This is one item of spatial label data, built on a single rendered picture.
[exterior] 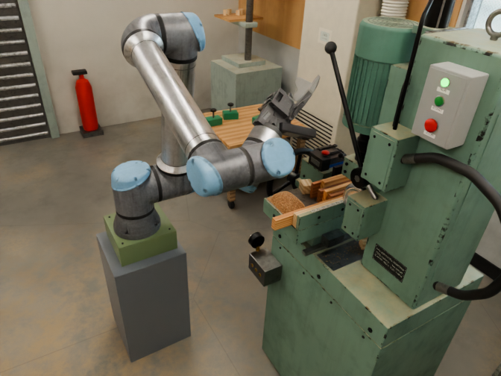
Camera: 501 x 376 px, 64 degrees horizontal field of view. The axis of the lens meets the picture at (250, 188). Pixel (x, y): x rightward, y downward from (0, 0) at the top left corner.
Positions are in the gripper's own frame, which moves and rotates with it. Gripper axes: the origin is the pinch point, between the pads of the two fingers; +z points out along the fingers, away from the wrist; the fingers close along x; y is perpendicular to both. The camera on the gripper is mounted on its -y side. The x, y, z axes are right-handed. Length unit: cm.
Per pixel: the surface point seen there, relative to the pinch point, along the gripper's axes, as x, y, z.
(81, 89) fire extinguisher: 278, 86, 45
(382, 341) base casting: -4, -57, -50
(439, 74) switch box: -38.1, -11.3, -4.0
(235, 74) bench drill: 197, -7, 108
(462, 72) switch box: -42.3, -13.0, -4.0
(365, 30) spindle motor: -14.4, -1.7, 15.6
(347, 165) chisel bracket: 12.7, -31.4, -3.0
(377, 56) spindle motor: -15.1, -8.2, 11.4
